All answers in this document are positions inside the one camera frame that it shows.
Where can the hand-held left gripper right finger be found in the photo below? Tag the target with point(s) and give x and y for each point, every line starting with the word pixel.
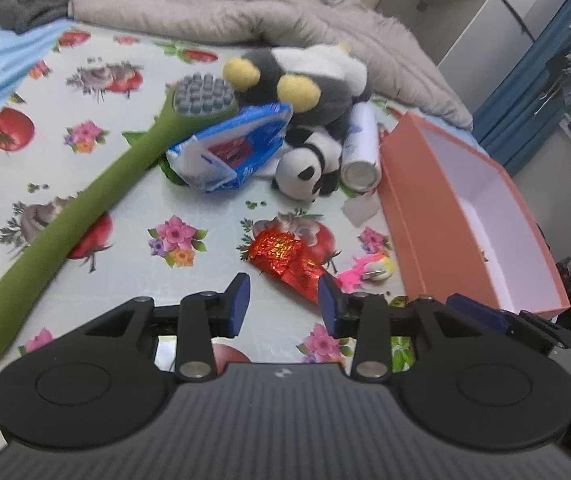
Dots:
pixel 330 305

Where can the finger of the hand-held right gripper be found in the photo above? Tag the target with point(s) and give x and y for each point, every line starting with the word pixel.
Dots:
pixel 475 310

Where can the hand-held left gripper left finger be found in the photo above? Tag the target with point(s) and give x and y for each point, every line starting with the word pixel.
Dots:
pixel 238 305

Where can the red foil wrapper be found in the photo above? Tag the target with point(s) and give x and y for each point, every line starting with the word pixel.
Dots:
pixel 285 255

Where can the translucent plastic piece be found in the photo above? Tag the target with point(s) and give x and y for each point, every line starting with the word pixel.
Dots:
pixel 363 209

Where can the pink cardboard box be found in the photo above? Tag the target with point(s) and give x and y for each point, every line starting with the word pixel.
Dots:
pixel 415 210

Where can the small panda plush toy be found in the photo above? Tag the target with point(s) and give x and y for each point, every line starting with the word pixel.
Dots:
pixel 295 170

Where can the blue tissue packet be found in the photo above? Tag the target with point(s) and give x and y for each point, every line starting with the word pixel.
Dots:
pixel 255 135

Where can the fruit printed mat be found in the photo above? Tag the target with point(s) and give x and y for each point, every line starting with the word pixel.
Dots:
pixel 215 210

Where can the white spray can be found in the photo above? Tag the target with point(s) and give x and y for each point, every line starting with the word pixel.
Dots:
pixel 360 150

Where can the green massage brush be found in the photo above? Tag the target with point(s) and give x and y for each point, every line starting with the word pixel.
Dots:
pixel 90 200

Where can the blue curtain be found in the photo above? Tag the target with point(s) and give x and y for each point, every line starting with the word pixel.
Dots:
pixel 525 95

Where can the grey penguin plush toy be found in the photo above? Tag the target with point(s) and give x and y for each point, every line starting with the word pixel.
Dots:
pixel 315 75

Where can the white wardrobe cabinet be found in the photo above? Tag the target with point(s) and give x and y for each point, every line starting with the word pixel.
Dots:
pixel 465 25

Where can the grey duvet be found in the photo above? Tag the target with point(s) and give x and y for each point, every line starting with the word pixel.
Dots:
pixel 265 5

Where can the grey wall switch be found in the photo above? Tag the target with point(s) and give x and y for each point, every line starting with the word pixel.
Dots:
pixel 421 6

